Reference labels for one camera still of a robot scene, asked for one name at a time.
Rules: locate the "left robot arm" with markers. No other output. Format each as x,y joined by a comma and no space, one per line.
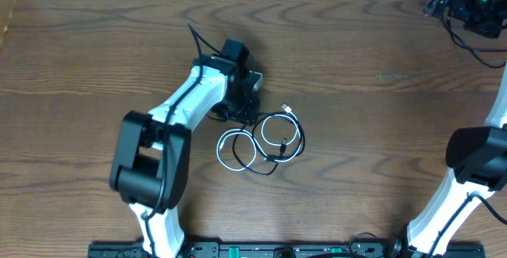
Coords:
150,168

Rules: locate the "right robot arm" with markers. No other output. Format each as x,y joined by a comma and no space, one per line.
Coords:
475,156

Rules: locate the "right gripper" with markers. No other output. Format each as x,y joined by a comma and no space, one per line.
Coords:
442,0

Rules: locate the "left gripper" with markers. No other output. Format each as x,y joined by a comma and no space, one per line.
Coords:
245,112

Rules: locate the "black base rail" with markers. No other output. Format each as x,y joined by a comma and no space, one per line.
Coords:
217,250

